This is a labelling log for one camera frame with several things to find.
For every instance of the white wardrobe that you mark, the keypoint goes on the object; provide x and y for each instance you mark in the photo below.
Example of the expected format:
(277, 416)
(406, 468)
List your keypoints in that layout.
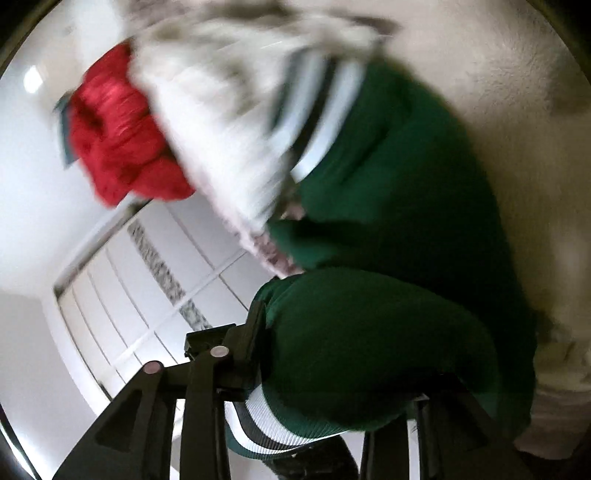
(138, 295)

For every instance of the red garment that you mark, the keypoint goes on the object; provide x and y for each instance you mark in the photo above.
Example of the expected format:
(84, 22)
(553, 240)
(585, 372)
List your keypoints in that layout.
(122, 138)

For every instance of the floral printed blanket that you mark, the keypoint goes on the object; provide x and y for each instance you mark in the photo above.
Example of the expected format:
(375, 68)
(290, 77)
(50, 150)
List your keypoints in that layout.
(221, 115)

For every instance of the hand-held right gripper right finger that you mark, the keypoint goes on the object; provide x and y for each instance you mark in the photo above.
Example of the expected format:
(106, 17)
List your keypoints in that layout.
(445, 429)

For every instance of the green and white varsity jacket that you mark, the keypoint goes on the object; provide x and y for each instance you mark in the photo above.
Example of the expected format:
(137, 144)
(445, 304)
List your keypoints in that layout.
(397, 230)

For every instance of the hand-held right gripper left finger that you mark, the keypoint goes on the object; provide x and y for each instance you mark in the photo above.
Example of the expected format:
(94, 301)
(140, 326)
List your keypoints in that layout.
(253, 330)

